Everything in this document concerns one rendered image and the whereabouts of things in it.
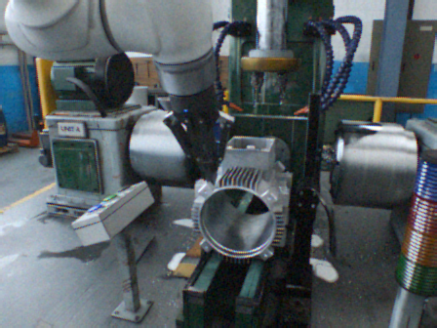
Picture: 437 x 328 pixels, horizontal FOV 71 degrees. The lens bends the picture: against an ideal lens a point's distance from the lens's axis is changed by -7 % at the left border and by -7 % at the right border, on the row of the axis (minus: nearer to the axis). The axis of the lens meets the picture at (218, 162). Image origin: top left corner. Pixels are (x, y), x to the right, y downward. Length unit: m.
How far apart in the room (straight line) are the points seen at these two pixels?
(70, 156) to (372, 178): 0.91
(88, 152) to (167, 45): 0.70
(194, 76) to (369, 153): 0.56
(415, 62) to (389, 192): 5.41
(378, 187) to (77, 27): 0.77
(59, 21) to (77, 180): 0.77
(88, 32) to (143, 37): 0.07
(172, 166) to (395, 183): 0.62
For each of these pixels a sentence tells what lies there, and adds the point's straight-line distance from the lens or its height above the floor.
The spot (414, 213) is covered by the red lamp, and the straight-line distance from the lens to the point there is 0.48.
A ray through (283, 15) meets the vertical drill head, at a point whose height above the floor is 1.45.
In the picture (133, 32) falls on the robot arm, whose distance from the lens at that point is 0.45.
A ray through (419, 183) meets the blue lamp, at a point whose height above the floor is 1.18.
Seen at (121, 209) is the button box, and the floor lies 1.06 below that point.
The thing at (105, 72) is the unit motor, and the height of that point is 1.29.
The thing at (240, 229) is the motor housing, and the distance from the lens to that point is 0.79.
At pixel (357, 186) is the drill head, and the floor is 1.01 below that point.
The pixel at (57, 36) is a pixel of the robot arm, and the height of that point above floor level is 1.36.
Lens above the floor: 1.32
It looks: 17 degrees down
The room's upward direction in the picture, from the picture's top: straight up
